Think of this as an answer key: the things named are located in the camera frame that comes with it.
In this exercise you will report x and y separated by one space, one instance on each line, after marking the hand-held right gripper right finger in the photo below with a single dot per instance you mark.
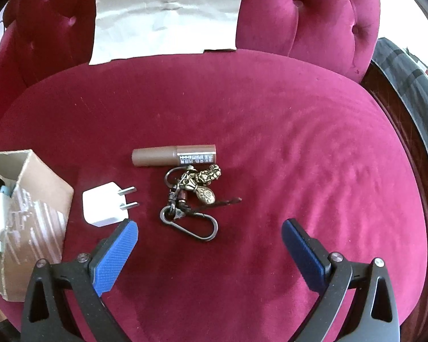
301 253

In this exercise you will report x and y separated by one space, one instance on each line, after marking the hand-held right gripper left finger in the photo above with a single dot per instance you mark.
114 256

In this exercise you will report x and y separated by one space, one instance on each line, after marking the large white charger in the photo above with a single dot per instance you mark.
1 217

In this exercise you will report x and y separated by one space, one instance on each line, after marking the cardboard box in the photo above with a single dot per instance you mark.
39 185

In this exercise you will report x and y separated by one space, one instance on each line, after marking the small white plug adapter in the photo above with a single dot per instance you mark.
101 205

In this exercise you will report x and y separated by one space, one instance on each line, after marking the brown cosmetic tube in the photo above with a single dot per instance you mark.
157 156

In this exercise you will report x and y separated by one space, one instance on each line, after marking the red velvet sofa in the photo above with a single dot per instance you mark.
271 131

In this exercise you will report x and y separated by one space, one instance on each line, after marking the dark plaid cloth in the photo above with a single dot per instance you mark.
410 89

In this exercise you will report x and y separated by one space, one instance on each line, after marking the white paper sheet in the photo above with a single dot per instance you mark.
164 14

